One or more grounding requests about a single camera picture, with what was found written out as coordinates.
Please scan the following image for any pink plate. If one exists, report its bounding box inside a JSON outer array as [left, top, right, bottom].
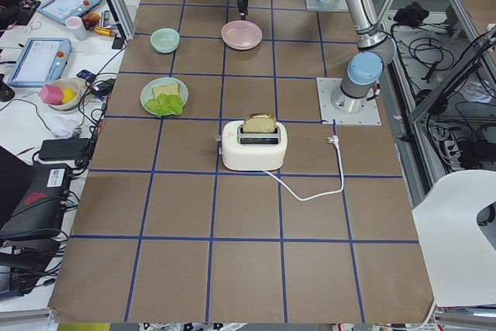
[[221, 20, 263, 50]]

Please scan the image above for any green bowl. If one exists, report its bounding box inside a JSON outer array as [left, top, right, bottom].
[[150, 28, 180, 53]]

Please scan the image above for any bread slice on plate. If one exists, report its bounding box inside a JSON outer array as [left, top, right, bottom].
[[152, 83, 180, 98]]

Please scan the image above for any toast slice in toaster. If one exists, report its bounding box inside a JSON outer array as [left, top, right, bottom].
[[243, 113, 276, 133]]

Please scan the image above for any green lettuce leaf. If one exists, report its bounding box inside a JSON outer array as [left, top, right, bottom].
[[144, 94, 184, 117]]

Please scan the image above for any green plate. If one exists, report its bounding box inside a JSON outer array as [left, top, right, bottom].
[[140, 78, 188, 114]]

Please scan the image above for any white toaster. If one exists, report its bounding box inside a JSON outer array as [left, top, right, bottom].
[[219, 120, 288, 171]]

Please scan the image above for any far teach pendant tablet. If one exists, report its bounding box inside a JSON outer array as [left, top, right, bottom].
[[37, 0, 102, 24]]

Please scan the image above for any teach pendant tablet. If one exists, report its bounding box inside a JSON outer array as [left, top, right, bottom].
[[7, 38, 71, 88], [37, 0, 102, 24]]

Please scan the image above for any pink cup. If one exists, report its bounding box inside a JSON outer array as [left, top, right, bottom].
[[64, 16, 88, 41]]

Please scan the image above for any yellow toy lemon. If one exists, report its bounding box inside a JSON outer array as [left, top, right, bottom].
[[60, 88, 77, 105]]

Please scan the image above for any beige bowl with toy fruit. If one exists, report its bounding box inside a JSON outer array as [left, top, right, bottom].
[[48, 78, 85, 112]]

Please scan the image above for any near teach pendant tablet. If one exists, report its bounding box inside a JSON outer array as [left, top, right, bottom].
[[7, 38, 71, 88]]

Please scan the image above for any pink toy block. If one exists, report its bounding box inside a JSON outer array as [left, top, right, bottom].
[[39, 84, 64, 105]]

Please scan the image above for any black power adapter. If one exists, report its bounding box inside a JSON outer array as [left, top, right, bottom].
[[38, 138, 89, 161]]

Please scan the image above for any white chair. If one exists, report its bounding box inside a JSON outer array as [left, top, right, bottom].
[[412, 170, 495, 307]]

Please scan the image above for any robot base plate near pot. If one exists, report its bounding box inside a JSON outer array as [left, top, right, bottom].
[[305, 0, 349, 12]]

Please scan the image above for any robot base plate near toaster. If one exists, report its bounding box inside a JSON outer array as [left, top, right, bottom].
[[316, 78, 381, 126]]

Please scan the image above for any white toaster power cable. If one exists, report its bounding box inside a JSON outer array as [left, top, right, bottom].
[[262, 135, 345, 202]]

